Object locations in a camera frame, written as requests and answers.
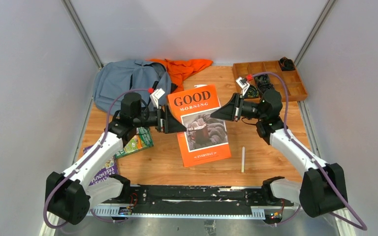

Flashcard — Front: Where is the green treehouse book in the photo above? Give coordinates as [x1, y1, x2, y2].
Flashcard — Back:
[114, 127, 154, 159]

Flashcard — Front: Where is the orange cloth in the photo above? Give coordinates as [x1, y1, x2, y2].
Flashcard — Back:
[149, 59, 213, 93]

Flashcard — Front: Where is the wooden compartment tray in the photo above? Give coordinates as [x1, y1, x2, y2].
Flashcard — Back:
[232, 60, 308, 101]

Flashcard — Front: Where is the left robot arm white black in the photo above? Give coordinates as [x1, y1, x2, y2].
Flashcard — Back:
[43, 88, 187, 229]

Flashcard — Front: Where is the rolled dark tie lower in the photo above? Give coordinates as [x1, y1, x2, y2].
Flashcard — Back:
[257, 83, 275, 96]

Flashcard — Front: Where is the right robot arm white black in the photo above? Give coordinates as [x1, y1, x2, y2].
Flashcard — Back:
[211, 89, 348, 217]

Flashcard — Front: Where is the rolled dark tie corner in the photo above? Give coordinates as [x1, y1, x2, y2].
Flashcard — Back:
[279, 57, 295, 71]

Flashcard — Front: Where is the white yellow highlighter pen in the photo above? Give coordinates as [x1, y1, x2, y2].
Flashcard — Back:
[241, 146, 246, 173]

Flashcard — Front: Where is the rolled dark tie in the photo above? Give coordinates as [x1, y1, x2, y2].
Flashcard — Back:
[257, 83, 275, 96]
[253, 74, 270, 84]

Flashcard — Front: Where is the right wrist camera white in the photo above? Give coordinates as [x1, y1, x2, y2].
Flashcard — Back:
[236, 77, 250, 97]

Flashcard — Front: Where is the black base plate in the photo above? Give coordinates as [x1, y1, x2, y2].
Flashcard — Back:
[94, 185, 294, 220]

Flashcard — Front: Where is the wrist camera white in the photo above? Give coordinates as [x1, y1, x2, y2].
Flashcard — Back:
[236, 77, 250, 97]
[150, 88, 165, 109]

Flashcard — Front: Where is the purple treehouse book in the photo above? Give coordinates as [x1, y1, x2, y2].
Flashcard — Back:
[89, 152, 119, 186]

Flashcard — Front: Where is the aluminium frame rail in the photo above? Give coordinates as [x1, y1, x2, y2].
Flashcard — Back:
[39, 182, 356, 236]

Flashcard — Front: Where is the rolled dark tie middle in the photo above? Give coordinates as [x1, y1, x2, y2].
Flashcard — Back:
[253, 74, 270, 84]

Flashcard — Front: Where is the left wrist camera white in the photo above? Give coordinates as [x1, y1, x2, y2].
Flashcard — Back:
[150, 88, 165, 109]

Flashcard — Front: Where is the orange Good Morning book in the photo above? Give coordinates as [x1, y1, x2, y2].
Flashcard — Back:
[167, 85, 231, 167]

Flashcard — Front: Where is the blue grey backpack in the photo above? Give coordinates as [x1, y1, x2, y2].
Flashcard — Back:
[93, 59, 177, 112]

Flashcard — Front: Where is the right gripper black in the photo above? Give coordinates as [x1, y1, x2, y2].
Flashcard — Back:
[211, 93, 266, 122]

